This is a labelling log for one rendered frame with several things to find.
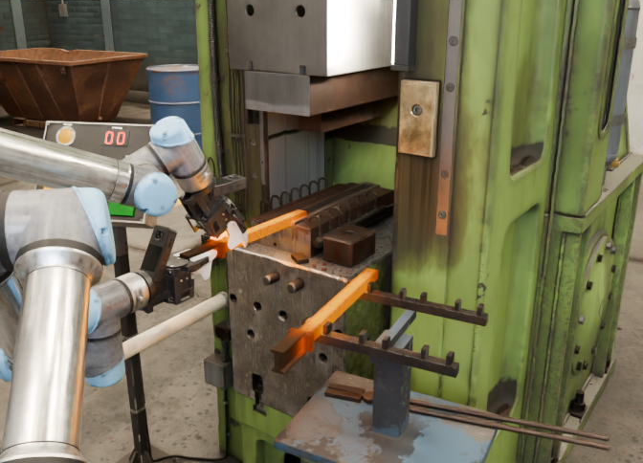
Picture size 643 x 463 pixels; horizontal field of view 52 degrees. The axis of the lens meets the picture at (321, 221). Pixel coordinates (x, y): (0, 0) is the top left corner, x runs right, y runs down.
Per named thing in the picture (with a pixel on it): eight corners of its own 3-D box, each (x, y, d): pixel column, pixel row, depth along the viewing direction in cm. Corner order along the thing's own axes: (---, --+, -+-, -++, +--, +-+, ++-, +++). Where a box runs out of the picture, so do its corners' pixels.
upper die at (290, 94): (309, 117, 154) (309, 76, 151) (245, 108, 165) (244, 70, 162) (397, 95, 186) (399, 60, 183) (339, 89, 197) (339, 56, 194)
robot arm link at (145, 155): (106, 183, 121) (158, 150, 123) (96, 168, 130) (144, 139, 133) (130, 216, 125) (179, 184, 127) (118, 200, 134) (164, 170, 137)
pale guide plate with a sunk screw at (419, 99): (432, 158, 152) (435, 82, 146) (397, 152, 157) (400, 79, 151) (435, 156, 154) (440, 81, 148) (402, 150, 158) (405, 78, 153)
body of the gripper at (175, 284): (172, 287, 144) (128, 307, 135) (169, 250, 141) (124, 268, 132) (197, 296, 140) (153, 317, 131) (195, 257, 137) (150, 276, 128)
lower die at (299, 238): (310, 257, 166) (310, 226, 163) (250, 241, 177) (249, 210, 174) (393, 214, 198) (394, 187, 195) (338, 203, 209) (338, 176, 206)
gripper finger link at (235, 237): (232, 261, 151) (213, 232, 145) (247, 242, 154) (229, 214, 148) (242, 262, 149) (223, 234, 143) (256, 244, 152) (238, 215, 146)
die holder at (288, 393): (343, 439, 168) (345, 279, 153) (232, 390, 189) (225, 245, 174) (440, 348, 211) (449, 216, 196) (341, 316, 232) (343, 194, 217)
